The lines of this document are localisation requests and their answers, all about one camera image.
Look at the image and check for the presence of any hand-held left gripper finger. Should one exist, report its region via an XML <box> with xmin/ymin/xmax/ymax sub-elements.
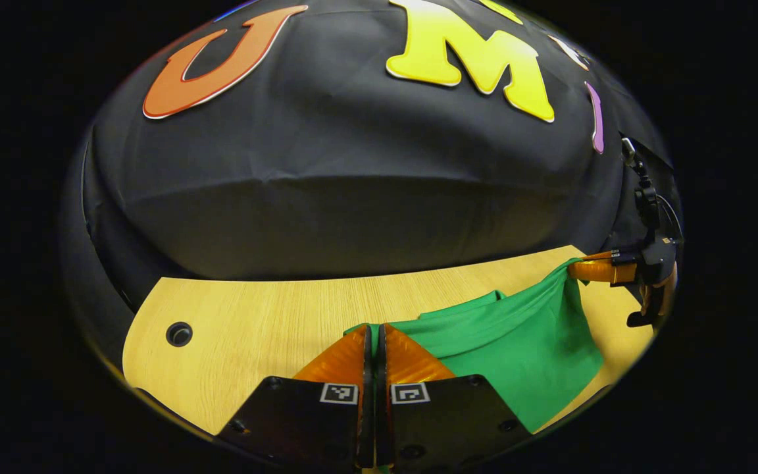
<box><xmin>215</xmin><ymin>324</ymin><xmax>375</xmax><ymax>469</ymax></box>
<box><xmin>376</xmin><ymin>323</ymin><xmax>535</xmax><ymax>469</ymax></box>

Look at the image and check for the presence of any green T-shirt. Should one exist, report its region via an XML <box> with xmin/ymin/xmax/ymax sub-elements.
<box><xmin>343</xmin><ymin>258</ymin><xmax>605</xmax><ymax>434</ymax></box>

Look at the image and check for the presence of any black backdrop cloth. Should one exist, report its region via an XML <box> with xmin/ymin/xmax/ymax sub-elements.
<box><xmin>60</xmin><ymin>0</ymin><xmax>682</xmax><ymax>330</ymax></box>

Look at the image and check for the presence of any black table cable grommet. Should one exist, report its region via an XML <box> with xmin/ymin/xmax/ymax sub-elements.
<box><xmin>166</xmin><ymin>321</ymin><xmax>193</xmax><ymax>348</ymax></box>

